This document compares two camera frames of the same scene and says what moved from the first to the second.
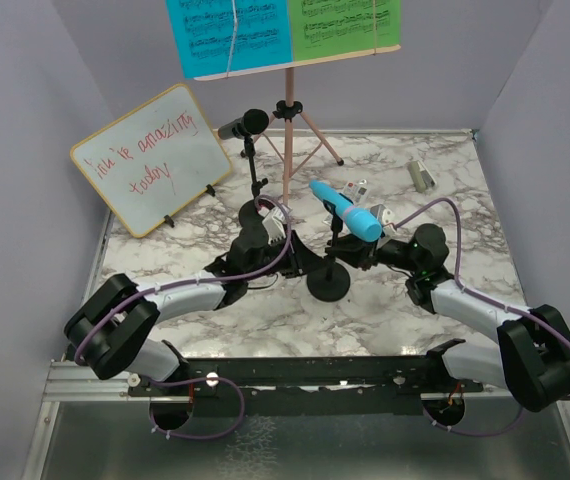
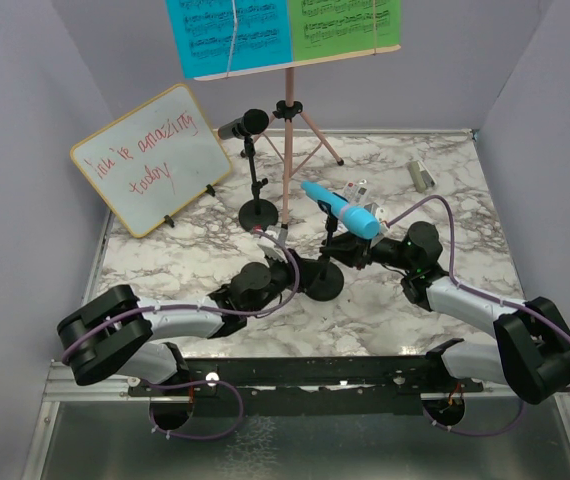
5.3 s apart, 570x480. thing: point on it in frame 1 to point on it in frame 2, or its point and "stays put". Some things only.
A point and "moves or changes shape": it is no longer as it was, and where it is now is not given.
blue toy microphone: x=361 y=223 moves or changes shape
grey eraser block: x=421 y=176 stays put
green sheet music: x=326 y=28 stays put
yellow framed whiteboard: x=153 y=159 stays put
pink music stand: x=289 y=134 stays put
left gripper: x=304 y=259 to x=304 y=268
